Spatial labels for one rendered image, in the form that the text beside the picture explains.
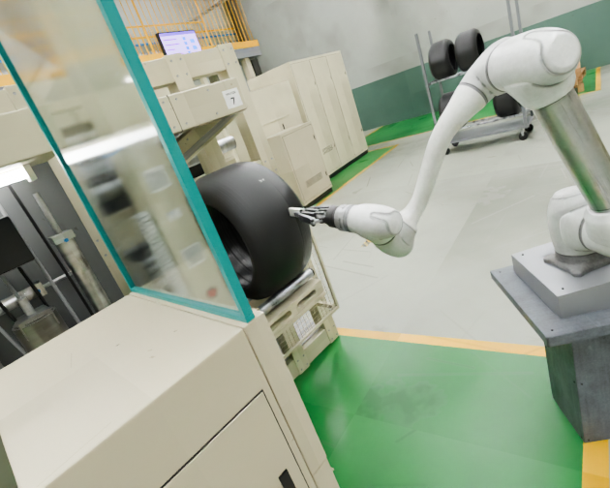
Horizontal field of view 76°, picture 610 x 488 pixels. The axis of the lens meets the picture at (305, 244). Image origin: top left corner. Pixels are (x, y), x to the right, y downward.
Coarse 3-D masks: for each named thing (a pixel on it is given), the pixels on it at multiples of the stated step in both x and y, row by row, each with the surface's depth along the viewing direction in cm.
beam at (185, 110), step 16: (224, 80) 178; (176, 96) 162; (192, 96) 167; (208, 96) 172; (240, 96) 183; (176, 112) 162; (192, 112) 167; (208, 112) 172; (224, 112) 177; (176, 128) 162; (192, 128) 171
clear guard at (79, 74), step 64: (0, 0) 74; (64, 0) 58; (64, 64) 68; (128, 64) 54; (64, 128) 84; (128, 128) 64; (128, 192) 77; (192, 192) 60; (128, 256) 96; (192, 256) 71
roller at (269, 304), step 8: (304, 272) 169; (312, 272) 170; (296, 280) 165; (304, 280) 167; (288, 288) 161; (296, 288) 164; (272, 296) 157; (280, 296) 158; (288, 296) 162; (264, 304) 154; (272, 304) 155; (264, 312) 152
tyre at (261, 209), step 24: (240, 168) 151; (264, 168) 152; (216, 192) 142; (240, 192) 140; (264, 192) 143; (288, 192) 148; (216, 216) 184; (240, 216) 138; (264, 216) 139; (288, 216) 145; (240, 240) 191; (264, 240) 139; (288, 240) 145; (240, 264) 186; (264, 264) 143; (288, 264) 148; (264, 288) 151
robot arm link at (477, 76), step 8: (504, 40) 110; (488, 48) 112; (480, 56) 113; (488, 56) 106; (480, 64) 109; (472, 72) 112; (480, 72) 109; (464, 80) 113; (472, 80) 111; (480, 80) 110; (488, 80) 108; (480, 88) 111; (488, 88) 110; (496, 88) 108; (488, 96) 112
